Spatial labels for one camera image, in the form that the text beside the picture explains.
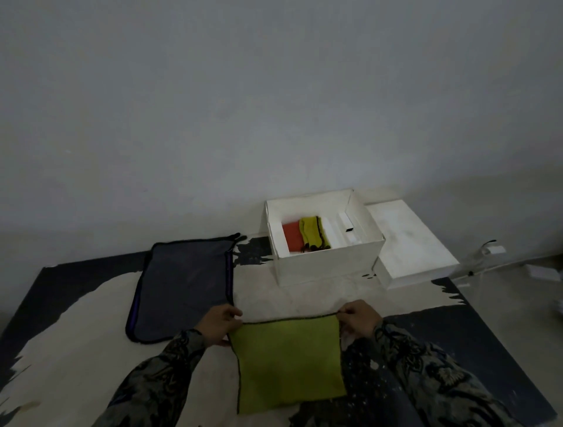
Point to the person's right hand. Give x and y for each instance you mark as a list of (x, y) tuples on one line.
[(360, 319)]

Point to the person's left hand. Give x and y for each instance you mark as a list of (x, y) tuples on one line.
[(217, 325)]

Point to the white box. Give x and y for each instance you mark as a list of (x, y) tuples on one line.
[(325, 266)]

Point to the red cloth with blue trim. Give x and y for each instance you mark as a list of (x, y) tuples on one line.
[(292, 237)]

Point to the person's right forearm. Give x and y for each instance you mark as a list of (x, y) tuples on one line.
[(431, 378)]

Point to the person's left forearm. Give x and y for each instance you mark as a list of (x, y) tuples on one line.
[(149, 387)]

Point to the white box lid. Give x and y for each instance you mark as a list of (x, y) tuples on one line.
[(409, 242)]

